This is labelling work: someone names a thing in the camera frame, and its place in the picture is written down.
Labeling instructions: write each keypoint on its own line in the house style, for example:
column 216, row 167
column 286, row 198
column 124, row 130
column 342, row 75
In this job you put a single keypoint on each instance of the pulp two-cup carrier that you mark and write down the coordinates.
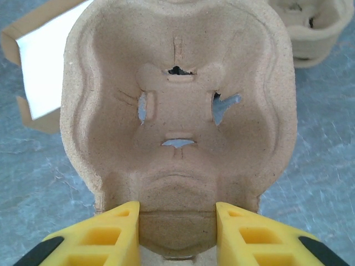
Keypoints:
column 177, row 110

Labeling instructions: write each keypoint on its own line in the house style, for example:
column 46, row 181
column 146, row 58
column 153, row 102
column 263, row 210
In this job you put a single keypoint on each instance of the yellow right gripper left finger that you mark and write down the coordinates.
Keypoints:
column 102, row 238

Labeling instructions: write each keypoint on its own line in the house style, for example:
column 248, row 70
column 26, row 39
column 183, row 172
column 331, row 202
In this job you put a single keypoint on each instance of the shallow cardboard box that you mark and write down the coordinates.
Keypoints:
column 41, row 69

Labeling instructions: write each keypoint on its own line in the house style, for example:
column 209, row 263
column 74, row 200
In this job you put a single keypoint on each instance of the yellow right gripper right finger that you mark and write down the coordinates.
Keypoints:
column 258, row 238

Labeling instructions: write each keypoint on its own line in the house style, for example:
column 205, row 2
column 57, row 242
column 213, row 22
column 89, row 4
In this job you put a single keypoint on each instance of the pulp cup carrier stack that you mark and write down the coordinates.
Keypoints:
column 305, row 47

